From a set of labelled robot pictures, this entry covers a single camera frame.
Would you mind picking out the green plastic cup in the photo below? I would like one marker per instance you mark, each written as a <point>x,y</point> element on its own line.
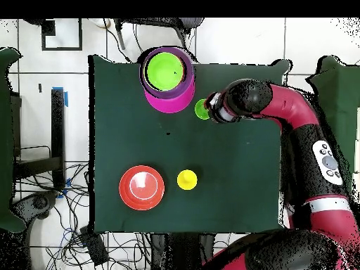
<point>200,109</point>

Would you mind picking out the pink plastic bowl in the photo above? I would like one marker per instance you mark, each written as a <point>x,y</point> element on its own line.
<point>171,105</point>

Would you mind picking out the black chair base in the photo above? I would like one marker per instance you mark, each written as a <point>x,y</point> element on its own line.
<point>36,202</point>

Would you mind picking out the large red-orange plastic bowl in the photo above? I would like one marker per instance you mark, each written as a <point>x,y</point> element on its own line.
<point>140,187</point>

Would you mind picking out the black metal stand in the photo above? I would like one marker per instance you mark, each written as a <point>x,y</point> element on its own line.
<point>57,126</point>

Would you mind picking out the small green plastic bowl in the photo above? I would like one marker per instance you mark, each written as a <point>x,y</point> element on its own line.
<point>164,71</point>

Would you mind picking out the blue tape strip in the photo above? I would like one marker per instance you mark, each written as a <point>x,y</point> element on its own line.
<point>66,99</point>

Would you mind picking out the dark green tablecloth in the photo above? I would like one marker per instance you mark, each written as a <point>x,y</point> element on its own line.
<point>225,168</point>

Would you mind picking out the black power box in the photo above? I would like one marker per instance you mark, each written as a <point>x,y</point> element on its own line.
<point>94,247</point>

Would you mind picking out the green cloth side table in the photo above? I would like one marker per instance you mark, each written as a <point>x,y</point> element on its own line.
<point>340,84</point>
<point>5,140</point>

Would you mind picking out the purple plastic bowl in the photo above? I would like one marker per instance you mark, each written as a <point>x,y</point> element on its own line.
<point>189,84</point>

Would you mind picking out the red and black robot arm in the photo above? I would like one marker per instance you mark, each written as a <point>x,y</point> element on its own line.
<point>292,107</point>

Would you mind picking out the yellow plastic cup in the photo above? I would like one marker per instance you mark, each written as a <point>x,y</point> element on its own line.
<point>187,179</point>

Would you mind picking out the black camera tripod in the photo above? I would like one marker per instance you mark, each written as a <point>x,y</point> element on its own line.
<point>180,24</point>

